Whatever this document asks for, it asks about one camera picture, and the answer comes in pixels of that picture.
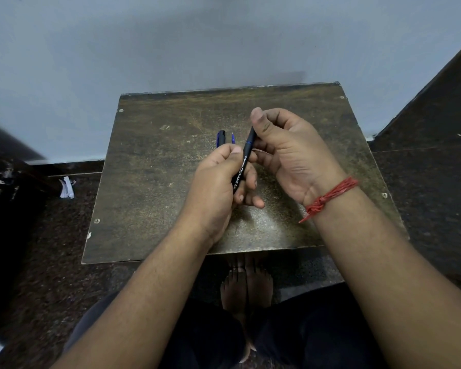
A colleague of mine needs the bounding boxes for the person's foot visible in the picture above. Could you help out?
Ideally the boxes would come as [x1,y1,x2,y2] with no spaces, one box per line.
[220,261,248,315]
[247,257,274,309]

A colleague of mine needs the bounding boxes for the person's right hand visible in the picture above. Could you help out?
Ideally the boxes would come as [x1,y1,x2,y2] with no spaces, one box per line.
[248,107,349,208]

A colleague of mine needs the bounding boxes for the black pen barrel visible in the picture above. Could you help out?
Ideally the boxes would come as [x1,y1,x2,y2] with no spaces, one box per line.
[232,126,257,195]

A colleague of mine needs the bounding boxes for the black trousers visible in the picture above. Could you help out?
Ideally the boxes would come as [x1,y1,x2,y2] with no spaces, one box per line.
[61,282,390,369]

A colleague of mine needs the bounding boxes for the person's left forearm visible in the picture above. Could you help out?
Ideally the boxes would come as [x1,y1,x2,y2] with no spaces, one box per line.
[52,222,216,369]

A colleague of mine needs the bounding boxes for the white crumpled paper scrap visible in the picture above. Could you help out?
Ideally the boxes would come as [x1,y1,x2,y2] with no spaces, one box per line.
[58,176,77,199]

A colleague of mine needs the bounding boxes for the red thread wristband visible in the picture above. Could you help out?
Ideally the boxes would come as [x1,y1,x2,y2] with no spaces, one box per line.
[298,177,359,224]

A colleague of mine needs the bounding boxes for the person's right foot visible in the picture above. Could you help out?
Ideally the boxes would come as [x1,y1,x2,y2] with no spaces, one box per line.
[247,257,274,309]

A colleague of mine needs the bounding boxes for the black furniture piece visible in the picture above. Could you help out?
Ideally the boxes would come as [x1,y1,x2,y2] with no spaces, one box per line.
[0,117,62,227]

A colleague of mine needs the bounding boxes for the person's right forearm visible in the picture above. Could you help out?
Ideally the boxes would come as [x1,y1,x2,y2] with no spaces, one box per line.
[305,182,461,369]

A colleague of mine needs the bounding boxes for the person's left hand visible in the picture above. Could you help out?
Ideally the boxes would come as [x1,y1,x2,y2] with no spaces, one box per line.
[178,144,266,249]

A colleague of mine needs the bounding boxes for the person's left foot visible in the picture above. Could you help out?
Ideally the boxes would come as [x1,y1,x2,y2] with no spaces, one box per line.
[220,261,248,315]

